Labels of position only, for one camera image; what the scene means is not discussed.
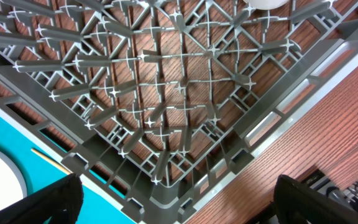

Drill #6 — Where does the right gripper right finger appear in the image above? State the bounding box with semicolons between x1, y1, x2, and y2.
273;175;358;224

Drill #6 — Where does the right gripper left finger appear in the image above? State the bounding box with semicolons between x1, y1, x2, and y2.
0;173;84;224

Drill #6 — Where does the small pink plate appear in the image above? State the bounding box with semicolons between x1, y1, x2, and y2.
244;0;289;10

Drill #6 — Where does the grey dishwasher rack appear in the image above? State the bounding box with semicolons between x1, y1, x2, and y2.
0;1;358;223

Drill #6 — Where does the left wooden chopstick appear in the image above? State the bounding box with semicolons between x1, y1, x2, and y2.
31;148;71;175

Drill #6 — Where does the teal serving tray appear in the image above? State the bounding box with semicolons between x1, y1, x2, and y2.
0;117;133;224

